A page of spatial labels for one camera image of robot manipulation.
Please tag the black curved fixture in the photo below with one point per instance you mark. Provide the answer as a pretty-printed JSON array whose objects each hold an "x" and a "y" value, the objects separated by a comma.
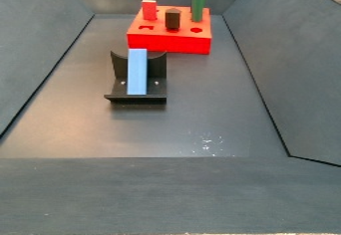
[{"x": 156, "y": 80}]

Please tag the red shape sorter base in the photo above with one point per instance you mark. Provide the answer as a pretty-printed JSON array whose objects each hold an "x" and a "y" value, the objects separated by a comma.
[{"x": 151, "y": 35}]

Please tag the brown triangular peg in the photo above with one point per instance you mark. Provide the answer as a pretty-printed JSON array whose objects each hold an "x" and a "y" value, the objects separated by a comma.
[{"x": 172, "y": 15}]

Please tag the red rectangular peg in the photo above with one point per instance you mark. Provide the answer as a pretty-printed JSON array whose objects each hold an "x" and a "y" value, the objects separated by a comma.
[{"x": 149, "y": 9}]

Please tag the green star peg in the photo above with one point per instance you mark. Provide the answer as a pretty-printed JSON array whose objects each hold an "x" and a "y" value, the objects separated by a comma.
[{"x": 196, "y": 8}]

